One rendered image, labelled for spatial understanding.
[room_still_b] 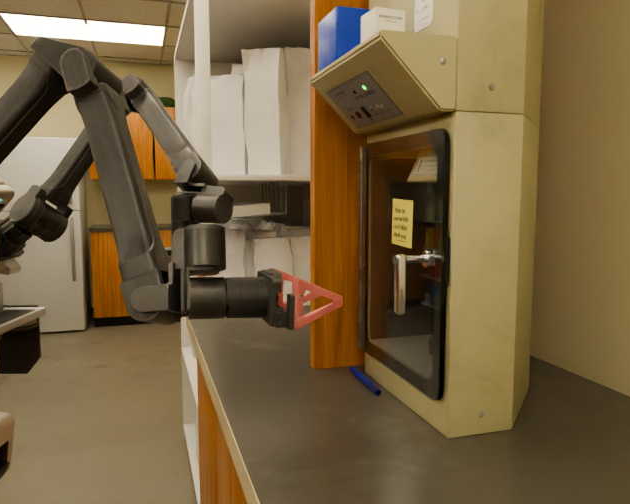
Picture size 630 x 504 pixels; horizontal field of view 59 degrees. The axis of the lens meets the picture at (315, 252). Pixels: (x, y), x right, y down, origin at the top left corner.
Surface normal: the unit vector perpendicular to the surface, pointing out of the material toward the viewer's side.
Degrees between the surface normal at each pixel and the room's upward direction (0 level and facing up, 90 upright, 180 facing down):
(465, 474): 0
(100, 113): 76
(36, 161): 90
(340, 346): 90
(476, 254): 90
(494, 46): 90
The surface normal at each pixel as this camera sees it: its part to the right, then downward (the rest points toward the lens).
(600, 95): -0.96, 0.03
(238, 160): -0.02, 0.22
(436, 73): 0.29, 0.10
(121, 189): -0.18, -0.22
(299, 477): 0.00, -0.99
